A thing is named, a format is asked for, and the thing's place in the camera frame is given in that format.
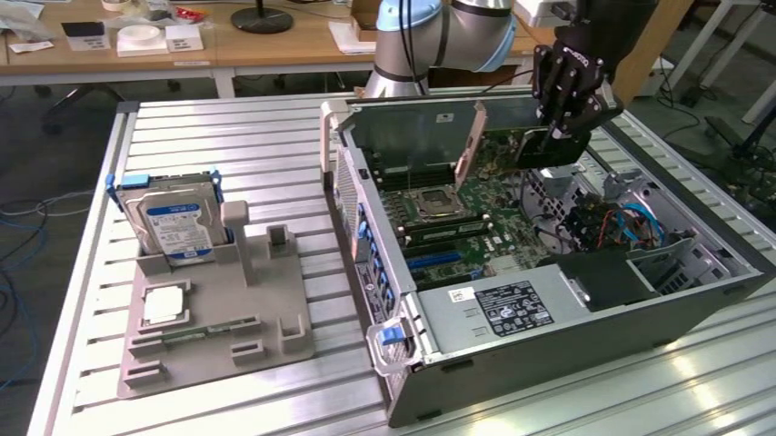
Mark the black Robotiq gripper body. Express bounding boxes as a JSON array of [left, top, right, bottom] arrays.
[[545, 0, 662, 120]]

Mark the black floor stand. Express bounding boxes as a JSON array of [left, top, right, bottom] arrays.
[[703, 113, 776, 201]]

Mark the graphics card with metal bracket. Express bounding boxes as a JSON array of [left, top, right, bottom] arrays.
[[453, 99, 595, 191]]

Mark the wooden cabinet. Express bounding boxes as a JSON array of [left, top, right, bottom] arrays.
[[507, 0, 696, 105]]

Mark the grey power supply unit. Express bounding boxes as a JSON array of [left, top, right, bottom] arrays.
[[415, 264, 594, 355]]

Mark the black round lamp base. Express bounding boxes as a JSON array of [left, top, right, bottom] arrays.
[[230, 0, 297, 35]]

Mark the silver CPU chip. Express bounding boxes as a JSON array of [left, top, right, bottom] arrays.
[[143, 287, 188, 324]]

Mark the blue expansion slot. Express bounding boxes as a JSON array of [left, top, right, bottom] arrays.
[[407, 251, 461, 270]]

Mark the white box with black top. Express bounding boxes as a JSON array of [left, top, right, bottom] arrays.
[[59, 21, 113, 52]]

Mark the installed RAM stick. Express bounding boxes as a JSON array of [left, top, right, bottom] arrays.
[[404, 221, 492, 242]]

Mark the clear plastic bag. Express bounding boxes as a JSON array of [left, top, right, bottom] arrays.
[[0, 3, 58, 42]]

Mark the small white printed box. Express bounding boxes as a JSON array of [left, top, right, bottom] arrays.
[[165, 25, 205, 54]]

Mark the green motherboard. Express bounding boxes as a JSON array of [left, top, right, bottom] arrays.
[[368, 152, 563, 292]]

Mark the hard disk in blue caddy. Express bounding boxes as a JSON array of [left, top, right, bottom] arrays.
[[103, 170, 236, 268]]

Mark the white paper stack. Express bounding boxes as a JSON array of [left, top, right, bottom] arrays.
[[329, 20, 378, 55]]

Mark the perforated metal disk bay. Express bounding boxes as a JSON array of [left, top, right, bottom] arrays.
[[520, 163, 608, 228]]

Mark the silver slanted disk bay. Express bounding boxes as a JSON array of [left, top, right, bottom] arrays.
[[624, 235, 736, 297]]

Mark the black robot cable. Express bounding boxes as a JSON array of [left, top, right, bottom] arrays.
[[397, 0, 428, 96]]

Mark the open black PC case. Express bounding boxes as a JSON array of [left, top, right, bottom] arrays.
[[320, 81, 776, 429]]

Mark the wooden desk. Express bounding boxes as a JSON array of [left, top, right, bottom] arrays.
[[0, 0, 547, 87]]

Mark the white table frame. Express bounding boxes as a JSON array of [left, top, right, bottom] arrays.
[[664, 0, 776, 124]]

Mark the blue floor cable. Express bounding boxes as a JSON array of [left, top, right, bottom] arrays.
[[0, 213, 50, 391]]

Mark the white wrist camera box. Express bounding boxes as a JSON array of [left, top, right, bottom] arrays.
[[513, 0, 576, 29]]

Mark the black chair base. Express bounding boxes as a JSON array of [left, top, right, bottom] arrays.
[[35, 84, 123, 135]]

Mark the thin black cable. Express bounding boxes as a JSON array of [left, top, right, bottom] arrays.
[[488, 68, 536, 91]]

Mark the red wire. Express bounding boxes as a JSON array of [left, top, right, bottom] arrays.
[[596, 211, 615, 249]]

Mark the green RAM stick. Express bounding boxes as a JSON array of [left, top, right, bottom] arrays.
[[162, 317, 254, 345]]

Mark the white floor cable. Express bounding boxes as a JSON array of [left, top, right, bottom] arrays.
[[0, 188, 97, 218]]

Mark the blue wire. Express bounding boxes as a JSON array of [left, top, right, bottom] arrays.
[[612, 203, 668, 250]]

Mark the grey plastic parts rack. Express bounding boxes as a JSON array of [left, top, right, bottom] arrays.
[[115, 199, 318, 401]]

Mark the CPU socket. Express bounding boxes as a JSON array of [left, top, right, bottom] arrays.
[[409, 184, 467, 223]]

